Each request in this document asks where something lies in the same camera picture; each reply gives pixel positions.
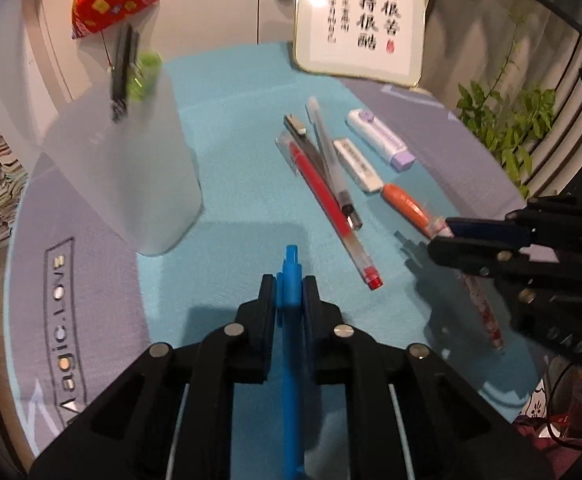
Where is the green potted plant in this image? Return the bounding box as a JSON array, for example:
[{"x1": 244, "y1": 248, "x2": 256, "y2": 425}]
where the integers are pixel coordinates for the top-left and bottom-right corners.
[{"x1": 456, "y1": 10, "x2": 556, "y2": 198}]

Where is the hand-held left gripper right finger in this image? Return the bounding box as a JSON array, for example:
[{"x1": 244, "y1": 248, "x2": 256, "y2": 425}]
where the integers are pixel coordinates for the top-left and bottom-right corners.
[{"x1": 303, "y1": 276, "x2": 554, "y2": 480}]

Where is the blue pen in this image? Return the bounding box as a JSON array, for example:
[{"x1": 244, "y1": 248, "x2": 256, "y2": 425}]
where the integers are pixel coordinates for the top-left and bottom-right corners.
[{"x1": 276, "y1": 245, "x2": 312, "y2": 480}]

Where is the green highlighter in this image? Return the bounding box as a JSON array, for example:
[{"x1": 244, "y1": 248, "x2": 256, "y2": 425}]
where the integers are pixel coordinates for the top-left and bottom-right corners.
[{"x1": 127, "y1": 50, "x2": 162, "y2": 103}]

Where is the black marker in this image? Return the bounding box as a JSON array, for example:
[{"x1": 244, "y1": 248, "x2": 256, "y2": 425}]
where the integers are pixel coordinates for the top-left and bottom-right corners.
[{"x1": 110, "y1": 24, "x2": 140, "y2": 123}]

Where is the translucent white pen holder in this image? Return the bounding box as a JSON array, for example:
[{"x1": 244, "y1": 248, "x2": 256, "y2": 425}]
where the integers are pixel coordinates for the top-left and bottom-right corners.
[{"x1": 41, "y1": 67, "x2": 204, "y2": 256}]

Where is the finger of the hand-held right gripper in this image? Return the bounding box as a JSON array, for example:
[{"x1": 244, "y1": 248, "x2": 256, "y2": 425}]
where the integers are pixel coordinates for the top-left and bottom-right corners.
[
  {"x1": 445, "y1": 210, "x2": 532, "y2": 248},
  {"x1": 428, "y1": 236, "x2": 526, "y2": 279}
]

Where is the pink patterned pen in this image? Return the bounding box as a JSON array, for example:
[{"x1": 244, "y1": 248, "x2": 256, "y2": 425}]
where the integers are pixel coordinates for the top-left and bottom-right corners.
[{"x1": 436, "y1": 220, "x2": 506, "y2": 352}]

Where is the white eraser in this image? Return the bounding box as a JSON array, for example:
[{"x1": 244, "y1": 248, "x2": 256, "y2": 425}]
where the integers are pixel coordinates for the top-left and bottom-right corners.
[{"x1": 332, "y1": 137, "x2": 386, "y2": 194}]

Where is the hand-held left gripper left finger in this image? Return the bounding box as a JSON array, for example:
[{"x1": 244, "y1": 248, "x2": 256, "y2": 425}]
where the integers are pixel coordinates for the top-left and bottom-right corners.
[{"x1": 31, "y1": 275, "x2": 279, "y2": 480}]

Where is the orange highlighter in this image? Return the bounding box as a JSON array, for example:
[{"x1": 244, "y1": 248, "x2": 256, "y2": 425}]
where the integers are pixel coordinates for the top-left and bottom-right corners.
[{"x1": 380, "y1": 183, "x2": 446, "y2": 238}]

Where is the white translucent gel pen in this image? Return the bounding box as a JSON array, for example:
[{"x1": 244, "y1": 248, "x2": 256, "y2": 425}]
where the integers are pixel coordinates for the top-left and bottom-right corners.
[{"x1": 305, "y1": 96, "x2": 364, "y2": 231}]

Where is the framed calligraphy board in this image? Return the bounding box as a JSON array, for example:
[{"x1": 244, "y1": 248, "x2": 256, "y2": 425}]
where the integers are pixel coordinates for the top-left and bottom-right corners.
[{"x1": 292, "y1": 0, "x2": 434, "y2": 88}]

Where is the purple white correction tape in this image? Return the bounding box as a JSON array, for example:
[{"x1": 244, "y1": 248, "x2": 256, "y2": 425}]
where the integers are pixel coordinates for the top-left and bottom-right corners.
[{"x1": 346, "y1": 108, "x2": 416, "y2": 171}]

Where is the red gel pen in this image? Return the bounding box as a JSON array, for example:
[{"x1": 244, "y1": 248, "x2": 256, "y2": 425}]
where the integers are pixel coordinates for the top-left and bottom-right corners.
[{"x1": 288, "y1": 141, "x2": 384, "y2": 291}]

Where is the black pen with clip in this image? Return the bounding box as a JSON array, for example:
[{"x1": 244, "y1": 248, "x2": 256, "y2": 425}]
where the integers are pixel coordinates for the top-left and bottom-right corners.
[{"x1": 283, "y1": 114, "x2": 334, "y2": 183}]

